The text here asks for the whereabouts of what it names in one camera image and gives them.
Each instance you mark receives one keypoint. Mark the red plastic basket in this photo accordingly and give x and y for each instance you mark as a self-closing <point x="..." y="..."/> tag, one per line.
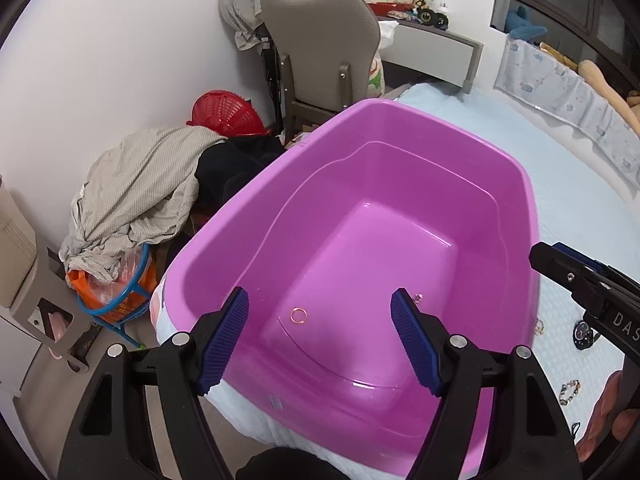
<point x="227" y="114"/>

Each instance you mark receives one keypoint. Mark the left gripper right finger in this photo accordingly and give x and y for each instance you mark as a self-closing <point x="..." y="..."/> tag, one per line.
<point x="527" y="436"/>

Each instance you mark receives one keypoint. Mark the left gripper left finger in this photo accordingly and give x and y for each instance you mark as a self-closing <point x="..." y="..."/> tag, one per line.
<point x="110" y="436"/>

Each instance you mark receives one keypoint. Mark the tan teddy bear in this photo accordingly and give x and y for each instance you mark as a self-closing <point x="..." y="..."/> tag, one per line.
<point x="628" y="108"/>

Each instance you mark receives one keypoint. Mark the person's right hand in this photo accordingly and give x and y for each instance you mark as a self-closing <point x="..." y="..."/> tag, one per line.
<point x="620" y="427"/>

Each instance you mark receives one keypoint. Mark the beige striped clothes pile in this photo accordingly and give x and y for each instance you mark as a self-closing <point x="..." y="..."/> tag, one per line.
<point x="139" y="192"/>

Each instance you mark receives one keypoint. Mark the pale blue patterned towel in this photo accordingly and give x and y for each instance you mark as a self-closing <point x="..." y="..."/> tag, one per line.
<point x="534" y="78"/>

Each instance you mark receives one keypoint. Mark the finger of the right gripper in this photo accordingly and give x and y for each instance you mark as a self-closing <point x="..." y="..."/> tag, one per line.
<point x="594" y="265"/>
<point x="573" y="275"/>

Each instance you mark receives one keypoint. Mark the black round toy speaker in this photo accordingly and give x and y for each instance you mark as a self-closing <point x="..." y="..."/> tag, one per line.
<point x="429" y="17"/>

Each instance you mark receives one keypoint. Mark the orange plastic bag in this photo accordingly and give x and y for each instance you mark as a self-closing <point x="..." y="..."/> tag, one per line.
<point x="130" y="291"/>

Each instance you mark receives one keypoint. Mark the blue wire basket stand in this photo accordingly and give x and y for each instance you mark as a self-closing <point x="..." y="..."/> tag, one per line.
<point x="118" y="328"/>

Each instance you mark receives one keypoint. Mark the purple plastic basin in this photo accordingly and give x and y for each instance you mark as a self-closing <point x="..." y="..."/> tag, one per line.
<point x="381" y="197"/>

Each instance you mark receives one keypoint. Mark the blue plush toy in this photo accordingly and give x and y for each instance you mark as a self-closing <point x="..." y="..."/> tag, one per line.
<point x="518" y="26"/>

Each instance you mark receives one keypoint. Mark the small earring in basin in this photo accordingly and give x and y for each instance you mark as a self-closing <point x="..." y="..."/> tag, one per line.
<point x="418" y="298"/>

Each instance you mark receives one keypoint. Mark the white plastic bag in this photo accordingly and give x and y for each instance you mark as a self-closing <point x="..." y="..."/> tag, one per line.
<point x="376" y="81"/>

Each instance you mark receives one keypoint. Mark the grey white bedside desk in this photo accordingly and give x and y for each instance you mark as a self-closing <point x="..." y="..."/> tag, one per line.
<point x="444" y="55"/>

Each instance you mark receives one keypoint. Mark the grey office chair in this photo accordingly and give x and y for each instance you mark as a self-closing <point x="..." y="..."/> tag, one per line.
<point x="326" y="49"/>

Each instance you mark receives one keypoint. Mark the black clothes pile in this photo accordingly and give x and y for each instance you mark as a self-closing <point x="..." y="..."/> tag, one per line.
<point x="225" y="168"/>

